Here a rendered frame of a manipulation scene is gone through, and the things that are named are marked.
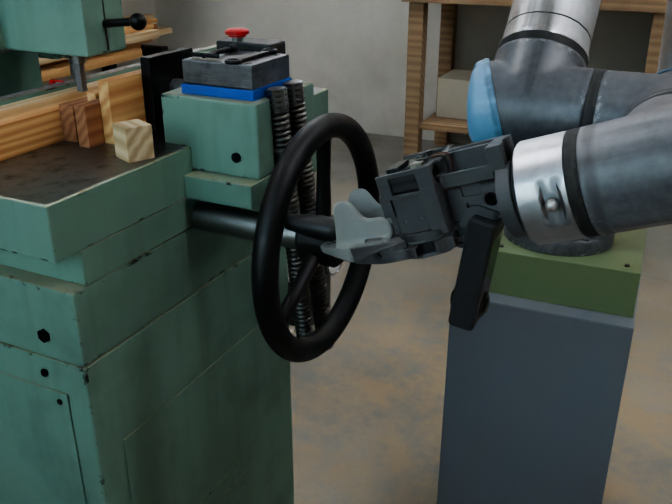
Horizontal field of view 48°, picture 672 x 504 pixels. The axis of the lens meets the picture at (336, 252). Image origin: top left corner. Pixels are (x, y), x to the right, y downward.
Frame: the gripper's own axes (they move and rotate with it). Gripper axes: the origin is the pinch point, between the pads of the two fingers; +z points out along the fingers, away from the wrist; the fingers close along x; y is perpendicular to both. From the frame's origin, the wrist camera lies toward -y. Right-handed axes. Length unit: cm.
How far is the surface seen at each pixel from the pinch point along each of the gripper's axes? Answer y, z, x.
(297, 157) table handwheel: 9.8, 2.1, -2.4
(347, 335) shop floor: -63, 80, -115
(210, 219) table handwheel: 4.4, 20.7, -8.0
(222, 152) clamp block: 11.6, 16.3, -9.4
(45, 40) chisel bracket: 30.5, 33.2, -6.6
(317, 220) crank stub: 3.8, 0.3, 0.8
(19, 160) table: 18.4, 33.4, 3.9
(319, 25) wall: 30, 171, -329
